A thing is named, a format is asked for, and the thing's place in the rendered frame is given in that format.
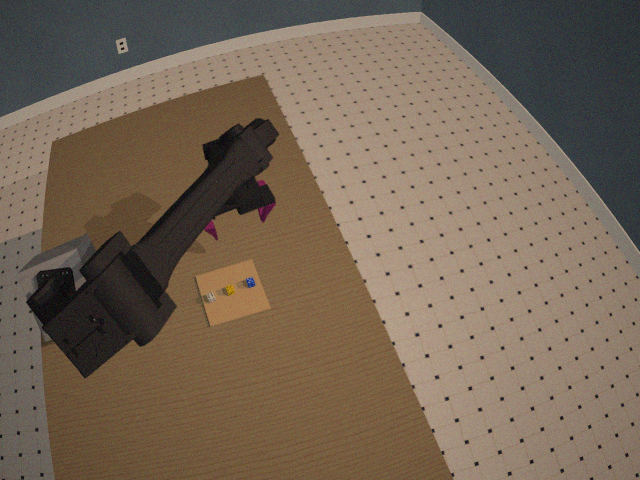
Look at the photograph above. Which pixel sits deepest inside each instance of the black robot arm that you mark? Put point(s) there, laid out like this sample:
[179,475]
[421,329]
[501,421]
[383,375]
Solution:
[112,293]

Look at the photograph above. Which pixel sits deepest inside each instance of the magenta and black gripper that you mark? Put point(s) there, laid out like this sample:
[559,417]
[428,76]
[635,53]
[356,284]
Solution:
[246,200]

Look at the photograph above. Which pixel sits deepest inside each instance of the orange mat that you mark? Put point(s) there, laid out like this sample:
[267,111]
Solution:
[245,302]

